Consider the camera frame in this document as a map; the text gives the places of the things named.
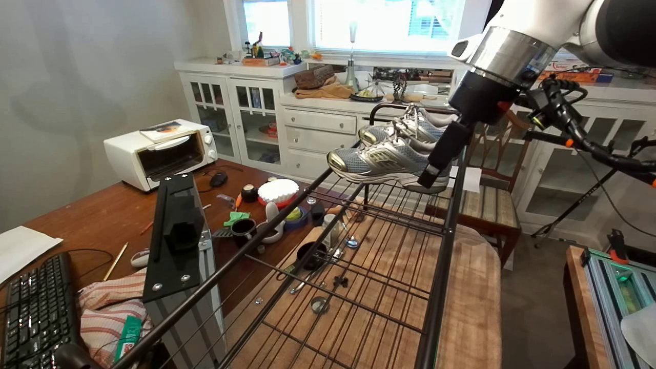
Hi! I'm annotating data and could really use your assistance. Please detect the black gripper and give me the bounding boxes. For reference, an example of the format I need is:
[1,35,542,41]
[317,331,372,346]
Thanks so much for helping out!
[417,70,523,192]

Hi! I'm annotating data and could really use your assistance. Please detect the black metal shoe rack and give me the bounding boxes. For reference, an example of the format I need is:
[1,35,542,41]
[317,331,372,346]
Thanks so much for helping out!
[111,101,475,369]

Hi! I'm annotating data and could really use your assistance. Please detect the white drawer chest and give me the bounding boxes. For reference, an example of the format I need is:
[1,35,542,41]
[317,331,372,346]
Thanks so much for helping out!
[279,93,385,185]

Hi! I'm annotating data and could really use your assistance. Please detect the glass candle holder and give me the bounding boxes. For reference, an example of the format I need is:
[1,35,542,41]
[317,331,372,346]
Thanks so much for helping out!
[343,18,362,93]

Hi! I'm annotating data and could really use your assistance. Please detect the clear glass jar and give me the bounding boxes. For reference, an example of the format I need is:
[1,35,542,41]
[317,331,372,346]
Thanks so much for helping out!
[322,211,344,251]

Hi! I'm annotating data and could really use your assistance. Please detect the brown bag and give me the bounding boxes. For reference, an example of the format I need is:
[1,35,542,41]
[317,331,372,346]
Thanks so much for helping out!
[293,63,339,93]

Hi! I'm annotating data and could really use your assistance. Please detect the orange book stack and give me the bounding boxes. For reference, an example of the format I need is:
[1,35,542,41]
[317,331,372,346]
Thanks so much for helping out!
[546,63,610,89]

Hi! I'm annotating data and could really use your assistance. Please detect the beige woven tablecloth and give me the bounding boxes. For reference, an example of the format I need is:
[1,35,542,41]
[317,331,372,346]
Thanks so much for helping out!
[224,193,504,369]

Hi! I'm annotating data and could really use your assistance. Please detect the black stand with orange clamps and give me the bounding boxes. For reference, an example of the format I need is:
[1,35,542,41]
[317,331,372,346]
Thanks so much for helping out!
[520,129,656,243]

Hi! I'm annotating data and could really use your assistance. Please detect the yellow ball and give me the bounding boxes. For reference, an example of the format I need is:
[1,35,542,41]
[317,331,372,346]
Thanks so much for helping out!
[282,205,307,227]

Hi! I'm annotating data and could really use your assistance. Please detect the black round roll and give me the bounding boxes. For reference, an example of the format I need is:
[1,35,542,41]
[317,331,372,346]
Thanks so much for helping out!
[297,243,329,273]

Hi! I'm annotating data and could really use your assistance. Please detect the round metal lid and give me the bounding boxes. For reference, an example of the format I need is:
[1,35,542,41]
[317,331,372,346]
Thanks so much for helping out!
[310,296,332,319]

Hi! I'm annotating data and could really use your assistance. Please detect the black mug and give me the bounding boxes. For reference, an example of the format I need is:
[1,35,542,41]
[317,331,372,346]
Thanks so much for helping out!
[229,218,259,251]

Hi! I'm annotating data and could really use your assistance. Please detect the green plastic toy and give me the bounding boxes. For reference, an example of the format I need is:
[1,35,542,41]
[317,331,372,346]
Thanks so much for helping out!
[224,210,255,232]

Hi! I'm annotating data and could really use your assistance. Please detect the white glass door cabinet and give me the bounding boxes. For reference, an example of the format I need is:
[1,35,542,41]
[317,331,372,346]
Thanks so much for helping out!
[172,58,306,172]

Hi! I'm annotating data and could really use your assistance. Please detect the black computer mouse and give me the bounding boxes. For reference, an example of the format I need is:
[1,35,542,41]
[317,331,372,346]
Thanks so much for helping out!
[208,171,231,192]

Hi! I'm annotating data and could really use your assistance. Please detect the white toaster oven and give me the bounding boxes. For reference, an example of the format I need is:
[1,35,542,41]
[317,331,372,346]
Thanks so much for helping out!
[103,118,221,193]

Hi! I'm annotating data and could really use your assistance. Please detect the thin wooden stick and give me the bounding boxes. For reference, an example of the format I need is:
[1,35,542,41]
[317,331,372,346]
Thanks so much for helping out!
[100,243,131,283]

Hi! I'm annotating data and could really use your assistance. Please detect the green plastic tube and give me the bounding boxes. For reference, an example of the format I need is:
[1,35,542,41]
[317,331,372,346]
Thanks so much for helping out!
[111,314,145,364]

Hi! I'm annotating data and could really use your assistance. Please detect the pink striped cloth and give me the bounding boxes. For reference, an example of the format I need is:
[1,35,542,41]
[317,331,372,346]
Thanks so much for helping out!
[75,269,153,369]

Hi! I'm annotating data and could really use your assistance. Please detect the white paper sheet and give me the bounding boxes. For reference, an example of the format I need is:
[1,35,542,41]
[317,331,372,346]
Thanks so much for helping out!
[0,223,65,285]

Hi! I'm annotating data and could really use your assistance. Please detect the black computer keyboard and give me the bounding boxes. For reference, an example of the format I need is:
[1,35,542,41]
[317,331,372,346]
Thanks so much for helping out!
[0,253,91,369]

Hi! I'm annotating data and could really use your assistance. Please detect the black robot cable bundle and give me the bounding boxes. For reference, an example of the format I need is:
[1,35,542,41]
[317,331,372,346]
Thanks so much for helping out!
[523,70,656,186]

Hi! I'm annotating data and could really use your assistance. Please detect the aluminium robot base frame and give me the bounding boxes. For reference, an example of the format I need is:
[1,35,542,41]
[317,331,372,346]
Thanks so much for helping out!
[581,246,656,369]

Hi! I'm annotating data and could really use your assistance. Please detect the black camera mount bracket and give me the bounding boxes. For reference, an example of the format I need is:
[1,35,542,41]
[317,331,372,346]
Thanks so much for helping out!
[141,172,209,304]

